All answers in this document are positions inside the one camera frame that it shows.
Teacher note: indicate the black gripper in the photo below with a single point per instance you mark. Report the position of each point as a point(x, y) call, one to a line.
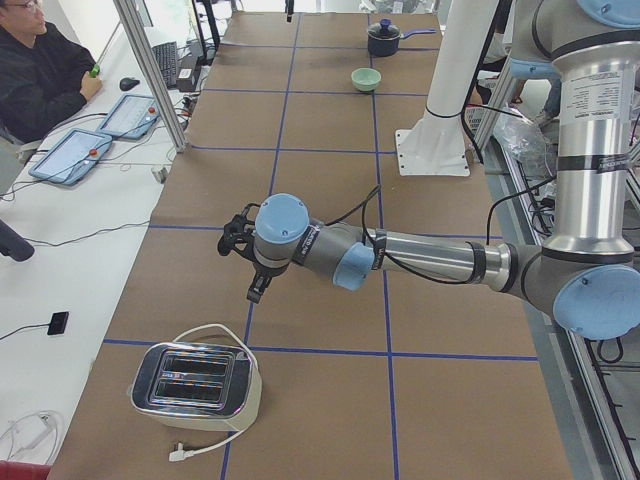
point(265, 273)

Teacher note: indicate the green bowl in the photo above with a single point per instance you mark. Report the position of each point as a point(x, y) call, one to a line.
point(365, 79)

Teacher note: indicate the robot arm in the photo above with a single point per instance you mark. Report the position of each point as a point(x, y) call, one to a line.
point(582, 275)

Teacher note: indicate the silver toaster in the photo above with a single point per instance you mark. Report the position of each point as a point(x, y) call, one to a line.
point(198, 386)

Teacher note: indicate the small black box on table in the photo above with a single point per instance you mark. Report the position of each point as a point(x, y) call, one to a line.
point(58, 323)

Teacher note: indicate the far blue teach pendant tablet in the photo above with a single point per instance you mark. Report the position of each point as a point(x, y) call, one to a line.
point(130, 118)

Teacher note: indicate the blue teach pendant tablet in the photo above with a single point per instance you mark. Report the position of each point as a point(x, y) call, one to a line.
point(130, 118)
point(72, 157)

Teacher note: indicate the near blue teach pendant tablet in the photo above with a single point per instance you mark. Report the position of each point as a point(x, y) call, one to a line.
point(72, 157)

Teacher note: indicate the black computer mouse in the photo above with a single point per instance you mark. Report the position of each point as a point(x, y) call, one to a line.
point(128, 83)

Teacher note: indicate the black keyboard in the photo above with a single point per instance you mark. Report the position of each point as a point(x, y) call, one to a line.
point(166, 56)

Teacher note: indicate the dark blue pot with lid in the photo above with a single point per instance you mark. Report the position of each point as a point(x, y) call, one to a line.
point(384, 37)

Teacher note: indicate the seated person in black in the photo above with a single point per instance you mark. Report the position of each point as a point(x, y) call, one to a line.
point(45, 77)

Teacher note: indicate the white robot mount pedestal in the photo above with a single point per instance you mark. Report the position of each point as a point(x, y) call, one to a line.
point(435, 146)

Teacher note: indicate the aluminium frame post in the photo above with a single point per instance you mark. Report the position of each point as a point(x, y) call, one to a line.
point(136, 35)

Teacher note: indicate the white charger with cable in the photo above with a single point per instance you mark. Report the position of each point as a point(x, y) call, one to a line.
point(33, 438)

